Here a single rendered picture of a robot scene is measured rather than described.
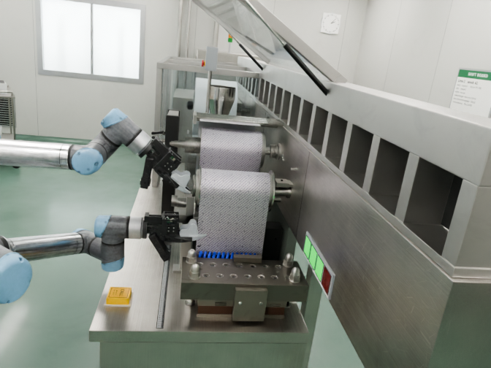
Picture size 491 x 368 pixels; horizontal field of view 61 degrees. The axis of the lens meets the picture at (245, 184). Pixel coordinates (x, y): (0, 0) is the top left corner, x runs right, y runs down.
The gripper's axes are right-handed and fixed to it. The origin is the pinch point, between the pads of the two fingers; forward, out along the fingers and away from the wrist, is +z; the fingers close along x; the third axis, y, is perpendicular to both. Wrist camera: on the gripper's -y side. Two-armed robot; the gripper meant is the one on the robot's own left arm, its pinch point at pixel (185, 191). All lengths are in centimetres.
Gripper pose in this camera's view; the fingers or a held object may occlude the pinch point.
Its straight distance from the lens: 143.7
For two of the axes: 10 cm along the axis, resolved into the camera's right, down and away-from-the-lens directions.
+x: -1.2, -3.2, 9.4
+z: 6.9, 6.5, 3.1
